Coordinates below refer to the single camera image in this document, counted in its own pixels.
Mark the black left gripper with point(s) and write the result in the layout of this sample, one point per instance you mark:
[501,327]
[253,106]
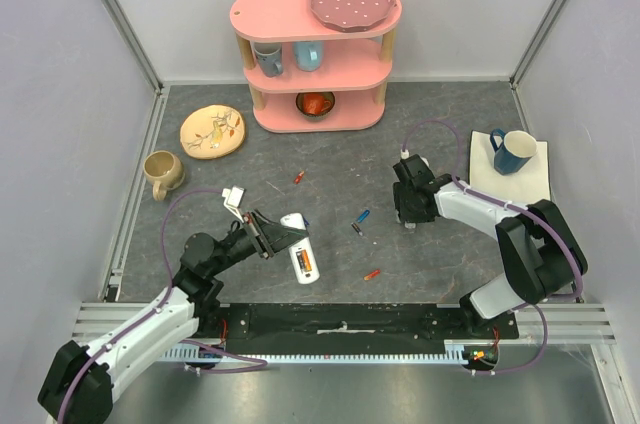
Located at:
[267,238]

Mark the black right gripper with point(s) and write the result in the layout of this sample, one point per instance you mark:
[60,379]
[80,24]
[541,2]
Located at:
[409,209]

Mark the white remote control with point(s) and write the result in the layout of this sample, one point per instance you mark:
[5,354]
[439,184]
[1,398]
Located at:
[296,220]

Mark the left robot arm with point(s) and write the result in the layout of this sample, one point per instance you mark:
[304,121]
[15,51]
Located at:
[84,381]

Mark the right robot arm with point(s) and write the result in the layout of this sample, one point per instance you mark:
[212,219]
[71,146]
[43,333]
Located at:
[540,255]

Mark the blue battery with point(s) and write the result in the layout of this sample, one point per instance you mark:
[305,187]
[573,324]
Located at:
[362,216]

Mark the red battery far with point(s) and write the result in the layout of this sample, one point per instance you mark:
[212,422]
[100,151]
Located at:
[299,177]

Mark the black battery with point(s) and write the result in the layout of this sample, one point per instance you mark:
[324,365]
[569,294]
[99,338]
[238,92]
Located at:
[357,229]

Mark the red orange battery near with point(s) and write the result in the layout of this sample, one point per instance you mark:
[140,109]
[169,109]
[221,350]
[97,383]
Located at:
[372,275]

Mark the dark blue mug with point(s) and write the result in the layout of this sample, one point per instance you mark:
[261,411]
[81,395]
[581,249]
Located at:
[512,150]

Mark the white square plate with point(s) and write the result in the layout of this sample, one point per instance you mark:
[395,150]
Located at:
[527,186]

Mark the yellow floral plate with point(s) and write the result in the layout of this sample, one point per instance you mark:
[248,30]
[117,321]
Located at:
[212,132]

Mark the beige mug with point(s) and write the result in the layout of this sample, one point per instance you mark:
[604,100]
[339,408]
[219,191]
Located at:
[165,172]

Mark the dark bowl on shelf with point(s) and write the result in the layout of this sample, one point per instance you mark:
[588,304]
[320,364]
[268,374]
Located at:
[298,103]

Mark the red mug in bowl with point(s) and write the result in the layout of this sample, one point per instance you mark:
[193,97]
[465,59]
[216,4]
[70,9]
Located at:
[315,104]

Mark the pink three-tier shelf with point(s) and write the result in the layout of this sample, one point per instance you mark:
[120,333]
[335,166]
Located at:
[355,67]

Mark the light blue mug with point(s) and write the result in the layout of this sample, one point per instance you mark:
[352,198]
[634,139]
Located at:
[308,55]

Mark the grey mug on shelf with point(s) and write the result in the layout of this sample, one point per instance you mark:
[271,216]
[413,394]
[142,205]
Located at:
[269,58]

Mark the pink dotted plate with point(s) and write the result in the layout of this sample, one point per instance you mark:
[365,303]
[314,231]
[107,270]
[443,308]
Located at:
[352,15]

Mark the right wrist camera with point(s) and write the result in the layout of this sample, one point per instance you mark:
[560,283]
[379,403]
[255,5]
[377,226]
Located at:
[405,154]

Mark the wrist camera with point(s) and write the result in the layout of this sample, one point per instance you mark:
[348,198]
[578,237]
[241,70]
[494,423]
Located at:
[232,200]
[405,154]

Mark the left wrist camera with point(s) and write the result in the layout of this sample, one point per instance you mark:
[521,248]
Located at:
[232,200]

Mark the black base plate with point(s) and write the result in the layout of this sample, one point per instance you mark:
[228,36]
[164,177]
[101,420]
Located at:
[277,328]

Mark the white cable duct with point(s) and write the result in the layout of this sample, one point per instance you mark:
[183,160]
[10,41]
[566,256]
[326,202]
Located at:
[452,354]

